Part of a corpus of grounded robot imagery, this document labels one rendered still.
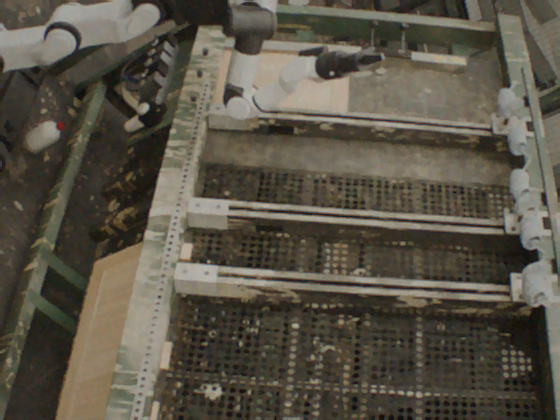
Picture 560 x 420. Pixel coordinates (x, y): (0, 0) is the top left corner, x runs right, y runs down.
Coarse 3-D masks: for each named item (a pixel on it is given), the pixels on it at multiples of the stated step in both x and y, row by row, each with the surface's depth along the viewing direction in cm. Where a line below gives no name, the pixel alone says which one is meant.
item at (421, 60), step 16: (272, 48) 320; (288, 48) 320; (304, 48) 320; (336, 48) 321; (352, 48) 321; (384, 64) 321; (400, 64) 320; (416, 64) 319; (432, 64) 318; (448, 64) 317; (464, 64) 316
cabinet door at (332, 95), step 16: (224, 64) 317; (272, 64) 317; (224, 80) 310; (256, 80) 311; (272, 80) 311; (304, 80) 311; (336, 80) 311; (288, 96) 305; (304, 96) 305; (320, 96) 305; (336, 96) 305
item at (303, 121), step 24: (216, 120) 292; (240, 120) 291; (264, 120) 290; (288, 120) 289; (312, 120) 288; (336, 120) 288; (360, 120) 289; (384, 120) 290; (408, 120) 289; (432, 120) 290; (504, 120) 284; (528, 120) 286; (456, 144) 290; (480, 144) 289; (504, 144) 288
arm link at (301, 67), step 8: (288, 64) 255; (296, 64) 254; (304, 64) 252; (280, 72) 258; (288, 72) 255; (296, 72) 253; (304, 72) 252; (280, 80) 259; (288, 80) 255; (296, 80) 254; (288, 88) 258; (296, 88) 262
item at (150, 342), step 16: (192, 128) 287; (192, 160) 277; (176, 208) 263; (160, 272) 247; (160, 288) 243; (160, 304) 239; (144, 352) 228; (144, 368) 225; (144, 384) 221; (144, 400) 218
